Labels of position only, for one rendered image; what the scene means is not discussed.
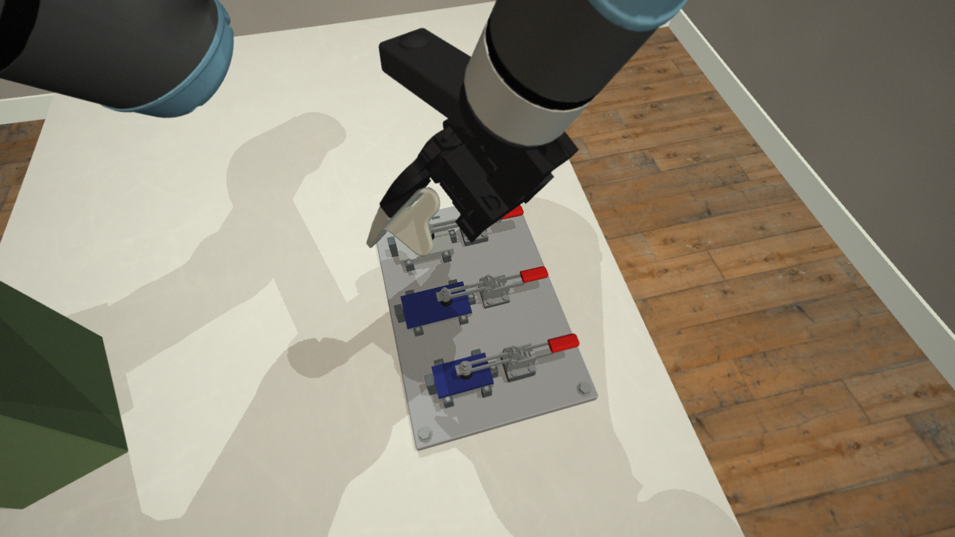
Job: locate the toggle clamp with red handle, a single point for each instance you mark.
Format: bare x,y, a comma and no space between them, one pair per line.
518,366
492,289

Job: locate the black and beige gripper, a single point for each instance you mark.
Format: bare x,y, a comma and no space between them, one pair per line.
483,185

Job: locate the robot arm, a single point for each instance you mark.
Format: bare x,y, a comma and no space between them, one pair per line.
164,58

